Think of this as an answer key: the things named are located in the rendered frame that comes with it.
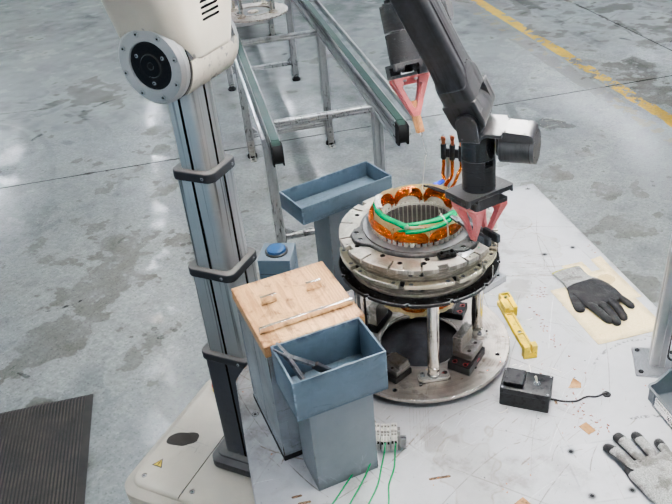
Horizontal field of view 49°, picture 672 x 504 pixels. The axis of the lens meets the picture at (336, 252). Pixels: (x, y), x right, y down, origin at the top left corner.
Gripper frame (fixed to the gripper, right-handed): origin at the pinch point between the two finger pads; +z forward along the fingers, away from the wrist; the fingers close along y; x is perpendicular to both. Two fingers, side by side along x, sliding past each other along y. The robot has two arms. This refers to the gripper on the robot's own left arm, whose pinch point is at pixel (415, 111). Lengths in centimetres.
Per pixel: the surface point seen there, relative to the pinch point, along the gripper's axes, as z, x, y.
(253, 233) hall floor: 54, 50, 225
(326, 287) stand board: 28.1, 23.5, -3.8
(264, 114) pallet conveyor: -3, 30, 163
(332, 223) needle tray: 23.1, 18.4, 32.8
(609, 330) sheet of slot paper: 58, -36, 14
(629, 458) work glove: 67, -22, -21
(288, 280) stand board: 26.1, 30.3, 0.0
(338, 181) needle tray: 14.9, 14.3, 41.8
